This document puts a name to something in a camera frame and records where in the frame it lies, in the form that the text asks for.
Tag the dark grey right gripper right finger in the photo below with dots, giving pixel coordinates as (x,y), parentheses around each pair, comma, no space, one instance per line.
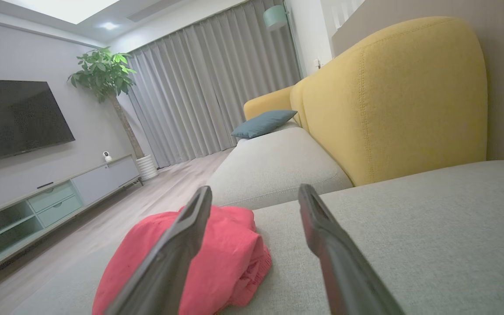
(344,271)

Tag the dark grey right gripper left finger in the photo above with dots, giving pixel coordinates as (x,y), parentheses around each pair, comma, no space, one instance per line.
(164,267)

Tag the red shorts with white stripes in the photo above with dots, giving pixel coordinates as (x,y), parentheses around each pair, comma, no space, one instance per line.
(225,262)

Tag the large grey sofa seat cushion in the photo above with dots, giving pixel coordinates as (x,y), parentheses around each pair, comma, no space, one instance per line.
(431,240)

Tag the white ribbed plant pot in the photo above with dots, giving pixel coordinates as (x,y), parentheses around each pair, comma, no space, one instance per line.
(147,167)

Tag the small grey sofa seat cushion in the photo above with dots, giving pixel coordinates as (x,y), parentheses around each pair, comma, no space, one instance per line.
(274,170)

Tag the grey and mint TV cabinet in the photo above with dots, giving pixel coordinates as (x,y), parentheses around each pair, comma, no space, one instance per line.
(55,205)

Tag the teal blue throw pillow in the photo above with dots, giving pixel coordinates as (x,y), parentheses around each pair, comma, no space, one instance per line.
(263,123)

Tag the large yellow sofa backrest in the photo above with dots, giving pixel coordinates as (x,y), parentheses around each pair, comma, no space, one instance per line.
(409,100)

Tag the small yellow sofa backrest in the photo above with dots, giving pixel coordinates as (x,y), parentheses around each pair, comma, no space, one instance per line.
(269,103)

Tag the grey pleated curtain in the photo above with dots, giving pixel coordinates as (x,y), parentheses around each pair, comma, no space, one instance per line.
(208,83)

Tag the green leafy indoor tree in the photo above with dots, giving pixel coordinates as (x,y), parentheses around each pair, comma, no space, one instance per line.
(103,74)

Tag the black flat screen television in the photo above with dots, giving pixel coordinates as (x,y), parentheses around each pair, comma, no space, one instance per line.
(15,118)

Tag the small round ceiling spotlight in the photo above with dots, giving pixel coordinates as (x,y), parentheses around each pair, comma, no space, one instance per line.
(109,26)

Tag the rectangular ceiling light panel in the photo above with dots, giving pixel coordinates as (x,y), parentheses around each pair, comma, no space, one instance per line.
(64,8)

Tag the small white security camera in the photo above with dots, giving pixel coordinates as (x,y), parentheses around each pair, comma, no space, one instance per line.
(106,156)

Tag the white wall outlet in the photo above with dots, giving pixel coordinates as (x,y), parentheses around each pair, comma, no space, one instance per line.
(317,64)

